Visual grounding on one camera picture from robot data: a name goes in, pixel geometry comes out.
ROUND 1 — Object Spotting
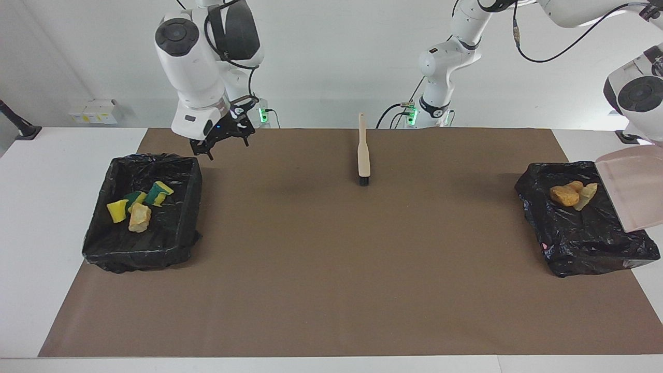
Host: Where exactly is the bin wrapped in black bag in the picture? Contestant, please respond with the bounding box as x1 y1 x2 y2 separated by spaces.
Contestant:
514 161 661 279

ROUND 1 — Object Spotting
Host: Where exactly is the beige crumbly sponge piece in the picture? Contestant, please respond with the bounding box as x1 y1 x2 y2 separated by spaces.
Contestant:
128 203 152 233

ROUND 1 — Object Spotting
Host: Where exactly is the beige plastic dustpan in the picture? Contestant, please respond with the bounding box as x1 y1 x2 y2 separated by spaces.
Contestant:
594 145 663 233

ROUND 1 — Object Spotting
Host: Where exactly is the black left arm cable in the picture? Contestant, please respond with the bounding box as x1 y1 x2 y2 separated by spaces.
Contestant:
512 0 651 64

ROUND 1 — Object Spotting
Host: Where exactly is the large white cardboard box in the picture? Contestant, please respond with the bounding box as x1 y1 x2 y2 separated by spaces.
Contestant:
83 98 125 125

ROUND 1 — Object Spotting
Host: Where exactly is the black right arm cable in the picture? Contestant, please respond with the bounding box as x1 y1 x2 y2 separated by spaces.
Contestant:
204 0 261 125

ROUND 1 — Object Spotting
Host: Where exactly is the brown paper table mat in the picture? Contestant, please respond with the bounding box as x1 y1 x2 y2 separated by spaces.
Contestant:
37 128 663 358

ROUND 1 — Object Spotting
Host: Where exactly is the black left base cable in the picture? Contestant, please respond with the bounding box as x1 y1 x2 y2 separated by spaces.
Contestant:
376 77 426 129

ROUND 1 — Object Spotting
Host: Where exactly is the pale yellow bread chunk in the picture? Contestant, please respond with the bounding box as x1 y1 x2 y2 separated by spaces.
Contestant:
573 182 598 212

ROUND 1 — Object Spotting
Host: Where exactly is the brown oval bread piece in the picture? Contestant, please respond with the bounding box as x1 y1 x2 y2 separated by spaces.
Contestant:
550 185 580 207

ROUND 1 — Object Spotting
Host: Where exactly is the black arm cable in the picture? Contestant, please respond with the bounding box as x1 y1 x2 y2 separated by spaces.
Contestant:
204 0 261 125
512 0 651 64

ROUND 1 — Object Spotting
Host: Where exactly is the open bin with black bag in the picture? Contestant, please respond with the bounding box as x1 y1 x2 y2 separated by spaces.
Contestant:
81 152 204 274

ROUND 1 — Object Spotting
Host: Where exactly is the beige hand brush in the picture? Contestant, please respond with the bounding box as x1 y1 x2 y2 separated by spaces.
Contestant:
357 113 371 187

